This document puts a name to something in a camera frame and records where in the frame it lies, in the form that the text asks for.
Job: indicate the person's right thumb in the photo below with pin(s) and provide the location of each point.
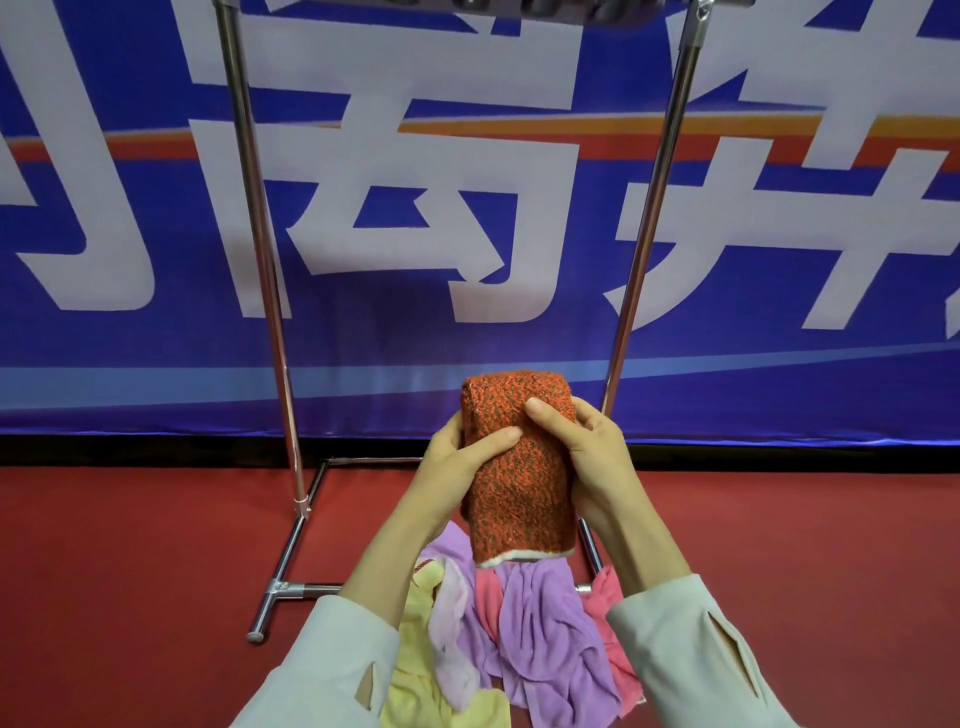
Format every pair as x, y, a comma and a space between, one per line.
550, 420

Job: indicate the person's left hand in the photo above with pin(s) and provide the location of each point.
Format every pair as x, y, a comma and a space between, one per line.
442, 469

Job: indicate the person's left thumb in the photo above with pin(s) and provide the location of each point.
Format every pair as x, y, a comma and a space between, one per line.
491, 444

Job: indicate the person's left forearm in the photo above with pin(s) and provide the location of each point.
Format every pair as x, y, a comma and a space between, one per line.
352, 622

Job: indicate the yellow cloth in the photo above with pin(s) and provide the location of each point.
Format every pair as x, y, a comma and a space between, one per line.
420, 675

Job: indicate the light pink cloth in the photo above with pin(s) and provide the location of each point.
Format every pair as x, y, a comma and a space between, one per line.
452, 637

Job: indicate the orange speckled knitted cloth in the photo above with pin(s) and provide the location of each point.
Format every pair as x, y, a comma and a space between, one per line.
517, 465

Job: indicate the blue banner with white characters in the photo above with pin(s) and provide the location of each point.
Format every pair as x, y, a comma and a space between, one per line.
480, 225

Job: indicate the purple cloth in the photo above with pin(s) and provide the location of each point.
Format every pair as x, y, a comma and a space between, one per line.
540, 630

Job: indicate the person's right hand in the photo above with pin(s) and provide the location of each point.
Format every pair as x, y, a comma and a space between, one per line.
596, 457

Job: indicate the silver metal clothes rack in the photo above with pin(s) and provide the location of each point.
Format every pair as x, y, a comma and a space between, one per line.
262, 300

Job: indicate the person's right forearm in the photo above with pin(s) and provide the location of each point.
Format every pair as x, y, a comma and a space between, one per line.
675, 630

